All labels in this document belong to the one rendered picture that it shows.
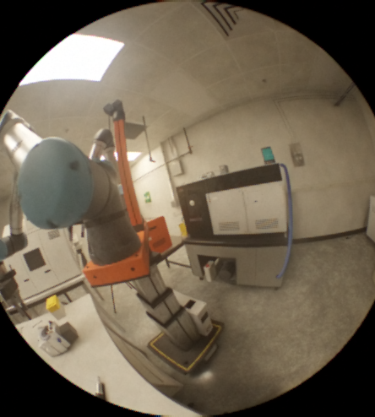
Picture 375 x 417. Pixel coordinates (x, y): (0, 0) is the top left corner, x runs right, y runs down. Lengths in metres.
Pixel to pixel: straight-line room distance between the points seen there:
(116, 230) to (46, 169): 0.19
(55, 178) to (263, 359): 1.47
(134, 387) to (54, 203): 0.51
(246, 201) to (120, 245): 1.09
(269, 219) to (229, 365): 1.40
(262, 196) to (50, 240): 1.90
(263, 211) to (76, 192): 1.21
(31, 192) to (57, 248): 1.11
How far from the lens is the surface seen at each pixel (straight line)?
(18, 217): 0.64
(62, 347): 0.75
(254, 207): 1.20
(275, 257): 1.35
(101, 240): 0.28
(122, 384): 0.55
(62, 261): 1.30
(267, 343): 1.43
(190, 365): 1.11
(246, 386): 1.36
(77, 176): 0.15
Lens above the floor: 1.35
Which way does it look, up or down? 8 degrees down
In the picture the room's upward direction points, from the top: 14 degrees counter-clockwise
